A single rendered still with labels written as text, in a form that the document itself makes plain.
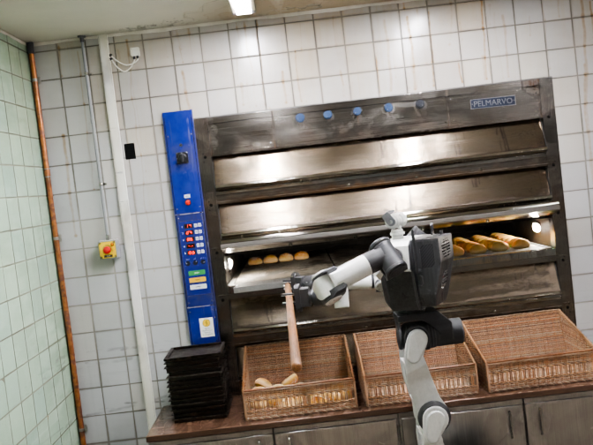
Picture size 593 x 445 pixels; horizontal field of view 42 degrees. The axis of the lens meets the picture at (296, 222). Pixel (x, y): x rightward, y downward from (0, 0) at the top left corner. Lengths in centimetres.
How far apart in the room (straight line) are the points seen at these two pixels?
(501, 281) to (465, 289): 20
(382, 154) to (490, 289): 94
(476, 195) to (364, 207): 61
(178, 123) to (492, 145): 169
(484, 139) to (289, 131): 105
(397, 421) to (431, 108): 166
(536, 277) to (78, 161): 256
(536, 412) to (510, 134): 147
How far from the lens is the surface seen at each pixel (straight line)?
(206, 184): 423
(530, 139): 440
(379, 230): 409
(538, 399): 399
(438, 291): 330
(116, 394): 446
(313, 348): 426
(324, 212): 421
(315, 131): 423
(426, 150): 427
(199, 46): 429
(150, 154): 427
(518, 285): 441
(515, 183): 439
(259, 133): 423
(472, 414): 392
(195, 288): 424
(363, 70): 426
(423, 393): 347
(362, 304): 427
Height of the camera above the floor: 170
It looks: 3 degrees down
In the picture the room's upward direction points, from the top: 7 degrees counter-clockwise
